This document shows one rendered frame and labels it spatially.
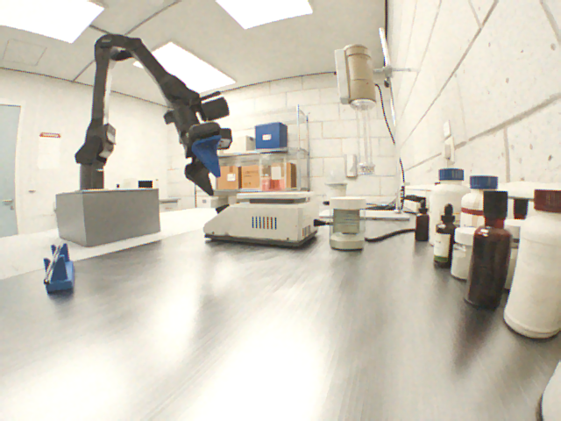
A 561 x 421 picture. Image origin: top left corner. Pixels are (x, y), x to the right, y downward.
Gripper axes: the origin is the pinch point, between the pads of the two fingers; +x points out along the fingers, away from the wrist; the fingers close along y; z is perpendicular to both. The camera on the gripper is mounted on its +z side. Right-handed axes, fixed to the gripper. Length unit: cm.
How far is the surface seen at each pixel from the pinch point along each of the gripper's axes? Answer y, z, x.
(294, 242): -11.5, 3.9, 20.5
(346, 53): -10, 59, -26
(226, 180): 216, 87, -75
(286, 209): -13.0, 4.7, 15.3
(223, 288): -21.3, -10.9, 20.9
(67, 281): -18.9, -26.6, 13.5
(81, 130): 210, -68, -209
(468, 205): -34.4, 15.1, 26.9
